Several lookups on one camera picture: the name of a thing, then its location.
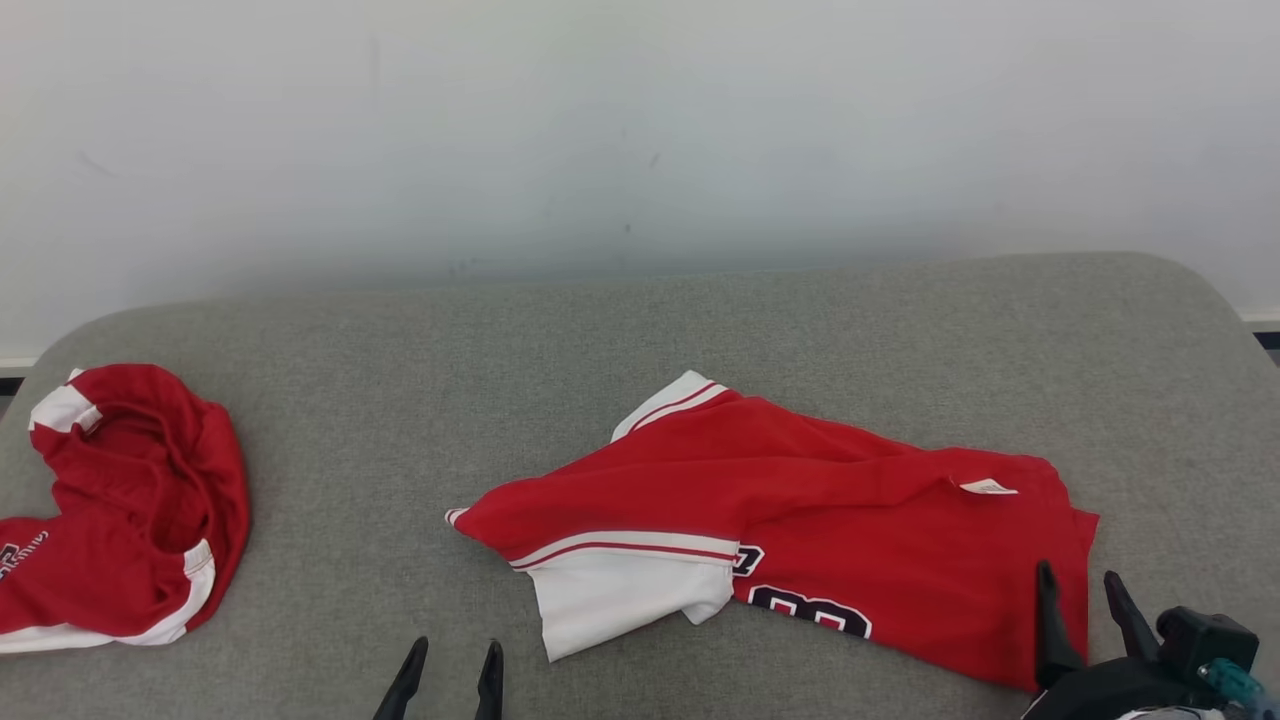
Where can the red shorts with white trim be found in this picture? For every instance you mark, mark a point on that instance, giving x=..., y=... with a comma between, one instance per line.
x=120, y=520

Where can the grey fabric sofa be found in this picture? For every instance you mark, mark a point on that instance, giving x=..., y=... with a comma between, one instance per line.
x=500, y=400

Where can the red jersey shirt with number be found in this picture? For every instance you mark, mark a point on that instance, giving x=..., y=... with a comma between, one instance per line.
x=800, y=490

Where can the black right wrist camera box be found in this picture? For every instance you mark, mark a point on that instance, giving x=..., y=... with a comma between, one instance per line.
x=1205, y=640

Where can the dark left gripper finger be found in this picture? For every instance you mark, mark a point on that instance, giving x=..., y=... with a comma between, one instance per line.
x=404, y=685
x=490, y=685

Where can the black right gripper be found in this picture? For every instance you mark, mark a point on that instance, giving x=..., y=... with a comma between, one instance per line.
x=1115, y=690

